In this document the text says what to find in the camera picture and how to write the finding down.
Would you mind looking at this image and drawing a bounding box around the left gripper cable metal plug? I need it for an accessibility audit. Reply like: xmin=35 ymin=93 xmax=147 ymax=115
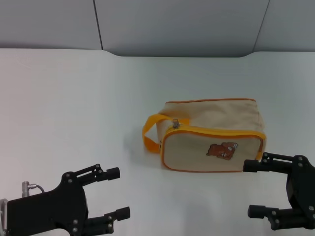
xmin=21 ymin=181 xmax=46 ymax=198

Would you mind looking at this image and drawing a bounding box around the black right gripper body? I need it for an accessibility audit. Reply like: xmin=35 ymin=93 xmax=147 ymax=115
xmin=285 ymin=154 xmax=315 ymax=222

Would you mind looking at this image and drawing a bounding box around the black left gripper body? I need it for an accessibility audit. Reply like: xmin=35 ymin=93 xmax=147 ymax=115
xmin=6 ymin=171 xmax=90 ymax=236

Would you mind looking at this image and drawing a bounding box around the beige canvas bag orange trim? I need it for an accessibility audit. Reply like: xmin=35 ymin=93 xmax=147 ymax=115
xmin=142 ymin=98 xmax=267 ymax=173

